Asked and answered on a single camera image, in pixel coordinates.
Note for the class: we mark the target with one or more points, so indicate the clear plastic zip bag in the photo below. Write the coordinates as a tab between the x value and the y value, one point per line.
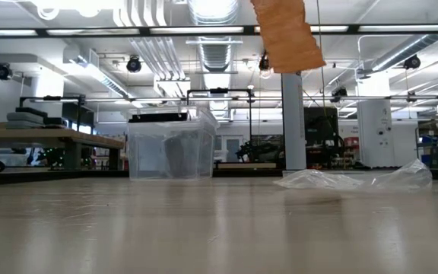
405	179
207	150

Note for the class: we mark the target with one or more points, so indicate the brown elastic bandage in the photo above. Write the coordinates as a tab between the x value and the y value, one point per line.
183	152

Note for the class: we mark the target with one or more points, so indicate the clear plastic box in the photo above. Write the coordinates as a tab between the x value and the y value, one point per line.
139	152

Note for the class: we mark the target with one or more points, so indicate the orange elastic bandage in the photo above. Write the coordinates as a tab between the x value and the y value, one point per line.
287	38

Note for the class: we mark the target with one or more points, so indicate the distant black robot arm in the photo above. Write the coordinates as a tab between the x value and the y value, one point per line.
257	150

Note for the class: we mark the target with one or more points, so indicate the distant wooden table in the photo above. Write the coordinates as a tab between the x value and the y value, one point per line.
245	166

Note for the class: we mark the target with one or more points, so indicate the white tower column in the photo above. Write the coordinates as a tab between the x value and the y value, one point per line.
294	122

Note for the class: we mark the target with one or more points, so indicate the black ceiling-hung reel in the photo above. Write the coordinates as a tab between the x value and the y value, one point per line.
3	71
134	64
339	93
263	62
411	62

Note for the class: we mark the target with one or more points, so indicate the black cabinet machine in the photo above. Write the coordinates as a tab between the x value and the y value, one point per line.
321	129

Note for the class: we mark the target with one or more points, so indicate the white building pillar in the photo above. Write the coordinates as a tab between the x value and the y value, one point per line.
375	133

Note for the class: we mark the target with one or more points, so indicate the wooden workbench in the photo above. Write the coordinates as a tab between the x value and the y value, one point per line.
44	135

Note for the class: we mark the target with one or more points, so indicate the stack of grey cases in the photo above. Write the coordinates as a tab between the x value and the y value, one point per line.
25	120

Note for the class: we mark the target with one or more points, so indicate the translucent storage bin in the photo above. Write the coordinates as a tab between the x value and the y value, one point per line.
13	160

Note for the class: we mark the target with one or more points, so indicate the distant black frame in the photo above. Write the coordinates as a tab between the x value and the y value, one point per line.
219	90

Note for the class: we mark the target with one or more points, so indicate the black frame crossbar with lights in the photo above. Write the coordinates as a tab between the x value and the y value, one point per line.
89	32

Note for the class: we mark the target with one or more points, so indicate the black table edge rail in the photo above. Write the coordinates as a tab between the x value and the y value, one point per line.
25	178

